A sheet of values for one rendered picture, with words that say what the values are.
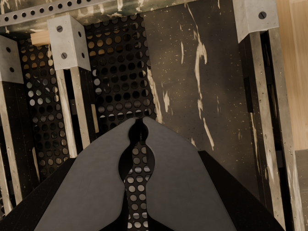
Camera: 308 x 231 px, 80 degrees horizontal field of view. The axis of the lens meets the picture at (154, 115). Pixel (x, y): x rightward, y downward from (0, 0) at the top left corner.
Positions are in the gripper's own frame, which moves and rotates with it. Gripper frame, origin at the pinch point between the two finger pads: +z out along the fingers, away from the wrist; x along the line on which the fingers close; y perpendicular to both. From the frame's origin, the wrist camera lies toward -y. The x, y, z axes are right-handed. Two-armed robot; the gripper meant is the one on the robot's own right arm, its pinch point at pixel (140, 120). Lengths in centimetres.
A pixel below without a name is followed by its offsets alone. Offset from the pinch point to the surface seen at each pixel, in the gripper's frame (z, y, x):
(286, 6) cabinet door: 39, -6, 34
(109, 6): 42.6, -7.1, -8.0
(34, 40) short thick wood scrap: 46, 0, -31
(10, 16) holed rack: 46, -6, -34
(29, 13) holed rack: 45, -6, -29
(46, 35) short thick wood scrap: 46, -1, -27
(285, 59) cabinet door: 32.9, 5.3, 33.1
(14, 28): 45, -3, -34
